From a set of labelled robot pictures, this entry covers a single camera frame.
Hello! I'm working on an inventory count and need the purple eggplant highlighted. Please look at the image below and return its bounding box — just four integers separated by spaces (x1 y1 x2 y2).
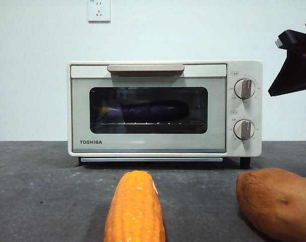
102 100 190 121

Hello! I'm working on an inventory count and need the cream glass oven door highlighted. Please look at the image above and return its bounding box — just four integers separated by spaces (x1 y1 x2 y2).
70 64 227 154

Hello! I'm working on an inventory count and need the cream Toshiba toaster oven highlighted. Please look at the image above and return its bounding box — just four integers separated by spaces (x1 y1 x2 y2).
67 59 264 169

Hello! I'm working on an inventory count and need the oven temperature knob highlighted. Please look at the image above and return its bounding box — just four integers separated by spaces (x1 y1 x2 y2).
234 78 256 99

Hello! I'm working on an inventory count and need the oven timer knob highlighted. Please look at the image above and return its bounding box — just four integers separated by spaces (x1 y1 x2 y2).
233 119 255 141

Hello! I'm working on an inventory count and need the metal oven crumb tray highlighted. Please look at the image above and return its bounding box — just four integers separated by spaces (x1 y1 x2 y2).
80 157 223 162

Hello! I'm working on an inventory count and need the brown sweet potato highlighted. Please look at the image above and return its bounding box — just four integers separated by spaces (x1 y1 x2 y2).
235 168 306 242

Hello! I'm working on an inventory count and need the orange corn cob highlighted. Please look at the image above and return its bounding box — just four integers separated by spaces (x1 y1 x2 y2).
103 170 166 242

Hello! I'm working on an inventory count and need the metal wire oven rack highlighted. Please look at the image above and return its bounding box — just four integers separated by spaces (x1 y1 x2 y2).
100 122 207 127

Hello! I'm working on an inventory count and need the white wall socket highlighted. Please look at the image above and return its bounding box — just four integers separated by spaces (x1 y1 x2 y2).
88 0 111 23

